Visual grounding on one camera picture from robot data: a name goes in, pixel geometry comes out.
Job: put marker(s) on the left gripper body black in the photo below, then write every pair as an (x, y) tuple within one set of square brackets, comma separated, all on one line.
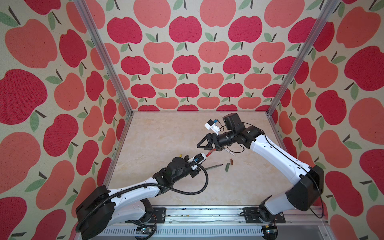
[(195, 167)]

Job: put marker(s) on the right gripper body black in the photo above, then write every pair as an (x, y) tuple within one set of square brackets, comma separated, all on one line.
[(214, 140)]

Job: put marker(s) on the green pen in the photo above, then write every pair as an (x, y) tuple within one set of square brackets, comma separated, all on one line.
[(213, 167)]

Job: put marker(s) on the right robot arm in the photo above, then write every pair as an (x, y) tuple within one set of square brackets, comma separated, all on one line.
[(307, 181)]

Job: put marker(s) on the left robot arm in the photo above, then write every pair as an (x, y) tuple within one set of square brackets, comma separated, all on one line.
[(105, 207)]

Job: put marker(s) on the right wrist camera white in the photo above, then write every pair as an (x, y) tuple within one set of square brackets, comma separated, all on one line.
[(212, 125)]

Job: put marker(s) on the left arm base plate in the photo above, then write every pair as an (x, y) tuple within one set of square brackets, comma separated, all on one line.
[(144, 213)]

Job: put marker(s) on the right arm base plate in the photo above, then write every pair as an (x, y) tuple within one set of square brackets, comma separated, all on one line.
[(257, 216)]

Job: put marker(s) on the aluminium front rail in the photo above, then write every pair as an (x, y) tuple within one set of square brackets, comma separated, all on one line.
[(220, 223)]

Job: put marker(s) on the right aluminium frame post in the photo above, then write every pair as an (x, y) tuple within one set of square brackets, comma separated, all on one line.
[(319, 25)]

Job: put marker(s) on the aluminium frame post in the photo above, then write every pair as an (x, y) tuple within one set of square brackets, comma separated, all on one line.
[(90, 24), (319, 25)]

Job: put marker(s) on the left aluminium frame post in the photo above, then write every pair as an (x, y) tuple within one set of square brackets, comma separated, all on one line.
[(90, 24)]

